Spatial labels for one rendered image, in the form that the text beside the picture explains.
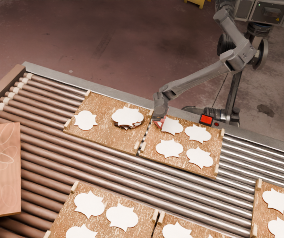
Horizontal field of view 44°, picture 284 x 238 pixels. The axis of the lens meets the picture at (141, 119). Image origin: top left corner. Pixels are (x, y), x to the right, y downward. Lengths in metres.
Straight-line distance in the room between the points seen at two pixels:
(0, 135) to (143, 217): 0.77
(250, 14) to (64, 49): 2.45
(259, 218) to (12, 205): 1.10
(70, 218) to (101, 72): 2.42
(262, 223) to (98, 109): 1.05
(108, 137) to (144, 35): 2.73
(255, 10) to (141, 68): 2.00
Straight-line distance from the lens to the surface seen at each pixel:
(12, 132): 1.80
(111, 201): 1.66
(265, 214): 1.82
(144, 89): 3.66
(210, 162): 1.88
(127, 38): 4.39
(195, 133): 1.99
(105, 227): 1.60
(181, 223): 1.66
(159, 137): 1.93
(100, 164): 1.80
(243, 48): 1.67
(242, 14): 2.18
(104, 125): 1.95
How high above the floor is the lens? 2.35
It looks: 45 degrees down
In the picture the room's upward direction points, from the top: 10 degrees clockwise
